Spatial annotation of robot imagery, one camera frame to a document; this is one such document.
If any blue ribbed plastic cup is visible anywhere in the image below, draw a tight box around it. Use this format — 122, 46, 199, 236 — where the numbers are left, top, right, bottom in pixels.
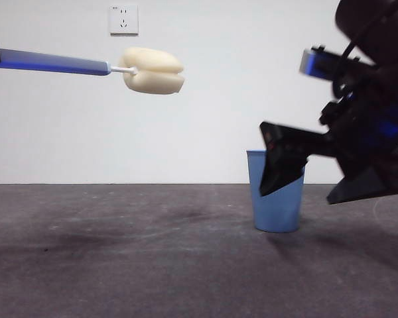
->
245, 149, 308, 233

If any grey-handled cup brush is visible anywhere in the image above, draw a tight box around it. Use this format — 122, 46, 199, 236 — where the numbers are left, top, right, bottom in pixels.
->
0, 46, 186, 96

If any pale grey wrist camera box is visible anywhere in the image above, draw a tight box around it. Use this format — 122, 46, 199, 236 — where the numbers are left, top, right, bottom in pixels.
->
298, 46, 361, 82

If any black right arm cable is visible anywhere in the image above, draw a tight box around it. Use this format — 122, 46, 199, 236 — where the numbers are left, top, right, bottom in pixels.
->
331, 5, 398, 97

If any white wall socket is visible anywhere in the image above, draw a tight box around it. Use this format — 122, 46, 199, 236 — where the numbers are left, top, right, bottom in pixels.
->
109, 5, 139, 36

